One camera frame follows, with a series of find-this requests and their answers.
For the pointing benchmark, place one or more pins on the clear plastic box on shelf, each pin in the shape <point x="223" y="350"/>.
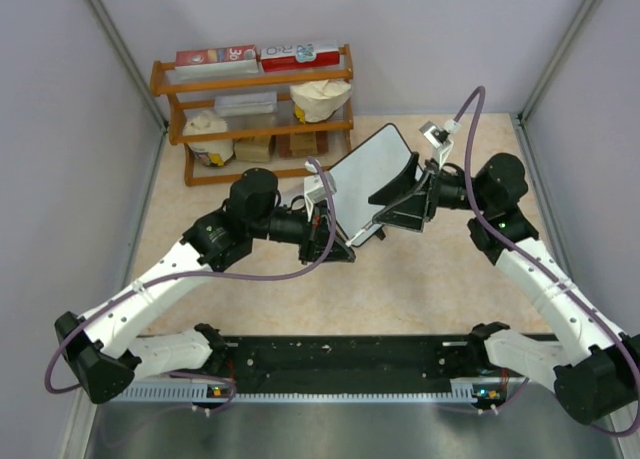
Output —
<point x="246" y="104"/>

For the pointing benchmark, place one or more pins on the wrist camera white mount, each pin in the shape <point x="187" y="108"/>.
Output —
<point x="440" y="139"/>
<point x="314" y="190"/>

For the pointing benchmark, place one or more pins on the cream paper bag upper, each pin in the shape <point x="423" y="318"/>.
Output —
<point x="316" y="101"/>

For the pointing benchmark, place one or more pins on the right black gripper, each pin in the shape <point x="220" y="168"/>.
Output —
<point x="412" y="211"/>

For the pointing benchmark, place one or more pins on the red white foil box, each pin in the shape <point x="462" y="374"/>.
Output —
<point x="215" y="62"/>

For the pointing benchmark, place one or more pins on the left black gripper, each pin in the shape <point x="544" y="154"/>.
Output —
<point x="316" y="234"/>

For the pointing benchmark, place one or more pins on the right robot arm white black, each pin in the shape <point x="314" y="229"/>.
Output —
<point x="593" y="366"/>

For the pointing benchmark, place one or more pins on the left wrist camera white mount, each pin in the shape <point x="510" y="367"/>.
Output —
<point x="314" y="190"/>

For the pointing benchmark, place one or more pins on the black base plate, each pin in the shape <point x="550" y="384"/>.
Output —
<point x="327" y="365"/>

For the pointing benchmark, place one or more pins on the red white wrap box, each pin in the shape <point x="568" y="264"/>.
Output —
<point x="299" y="56"/>

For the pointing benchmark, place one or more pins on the brown cardboard box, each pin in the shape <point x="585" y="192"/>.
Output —
<point x="302" y="144"/>

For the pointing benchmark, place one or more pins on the black framed whiteboard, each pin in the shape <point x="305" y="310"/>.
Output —
<point x="364" y="171"/>

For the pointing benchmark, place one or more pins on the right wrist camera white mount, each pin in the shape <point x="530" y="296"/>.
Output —
<point x="440" y="139"/>

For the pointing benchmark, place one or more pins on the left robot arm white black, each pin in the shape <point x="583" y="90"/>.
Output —
<point x="107" y="349"/>

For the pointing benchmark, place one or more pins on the white black marker pen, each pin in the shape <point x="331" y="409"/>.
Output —
<point x="363" y="234"/>

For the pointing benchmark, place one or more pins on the tan cardboard box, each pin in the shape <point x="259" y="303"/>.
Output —
<point x="258" y="149"/>

